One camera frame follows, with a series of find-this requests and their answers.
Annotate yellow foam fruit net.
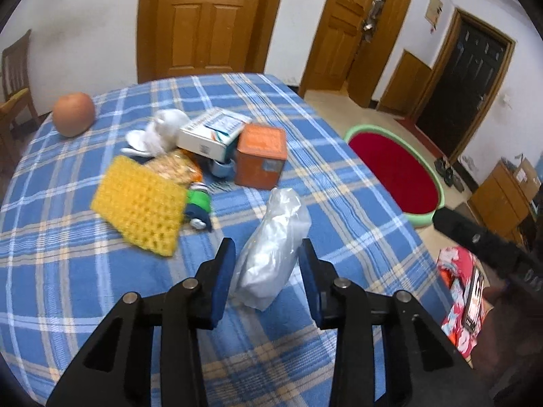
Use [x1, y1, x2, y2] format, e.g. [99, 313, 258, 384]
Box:
[90, 155, 187, 257]

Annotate clear plastic bag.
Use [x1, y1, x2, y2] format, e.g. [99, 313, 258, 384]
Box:
[230, 188, 312, 311]

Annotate orange snack bag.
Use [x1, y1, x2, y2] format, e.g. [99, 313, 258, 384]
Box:
[145, 149, 203, 187]

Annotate white tissue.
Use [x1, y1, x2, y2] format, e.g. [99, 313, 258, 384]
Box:
[120, 109, 190, 158]

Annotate white medicine box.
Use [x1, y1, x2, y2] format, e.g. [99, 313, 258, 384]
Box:
[177, 108, 252, 163]

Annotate orange cardboard box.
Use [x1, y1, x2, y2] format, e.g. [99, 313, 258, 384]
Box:
[235, 123, 287, 190]

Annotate light blue plastic holder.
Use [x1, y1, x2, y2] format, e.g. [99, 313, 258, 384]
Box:
[209, 159, 236, 179]

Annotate wooden cabinet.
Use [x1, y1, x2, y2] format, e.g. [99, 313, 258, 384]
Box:
[468, 159, 537, 249]

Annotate red floral cloth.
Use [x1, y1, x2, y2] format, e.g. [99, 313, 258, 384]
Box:
[436, 246, 486, 359]

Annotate smartphone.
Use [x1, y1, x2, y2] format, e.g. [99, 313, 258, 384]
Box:
[462, 266, 484, 333]

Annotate cardboard box on cabinet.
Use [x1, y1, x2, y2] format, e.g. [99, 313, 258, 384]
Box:
[513, 153, 541, 200]

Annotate black shoes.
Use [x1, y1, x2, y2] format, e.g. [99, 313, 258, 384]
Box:
[433, 157, 465, 193]

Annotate red bin with green rim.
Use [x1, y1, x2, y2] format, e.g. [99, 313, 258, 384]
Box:
[344, 124, 445, 228]

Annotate blue plaid tablecloth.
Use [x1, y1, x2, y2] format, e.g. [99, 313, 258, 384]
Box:
[1, 74, 451, 402]

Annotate black entrance door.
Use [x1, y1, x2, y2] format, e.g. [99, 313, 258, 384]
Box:
[407, 8, 516, 162]

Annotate orange round fruit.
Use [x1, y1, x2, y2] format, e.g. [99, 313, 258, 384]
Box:
[52, 92, 96, 138]

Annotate wooden chair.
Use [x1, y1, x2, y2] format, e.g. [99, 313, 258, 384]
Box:
[1, 30, 40, 169]

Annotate open wooden door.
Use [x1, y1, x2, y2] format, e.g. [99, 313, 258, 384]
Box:
[298, 0, 411, 108]

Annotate closed wooden door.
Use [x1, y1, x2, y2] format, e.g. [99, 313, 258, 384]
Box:
[136, 0, 280, 83]

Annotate low wooden wall panel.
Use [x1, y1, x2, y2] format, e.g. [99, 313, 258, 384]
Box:
[377, 50, 432, 117]

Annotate beige wall panel box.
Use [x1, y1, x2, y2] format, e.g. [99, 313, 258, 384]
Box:
[425, 0, 443, 32]

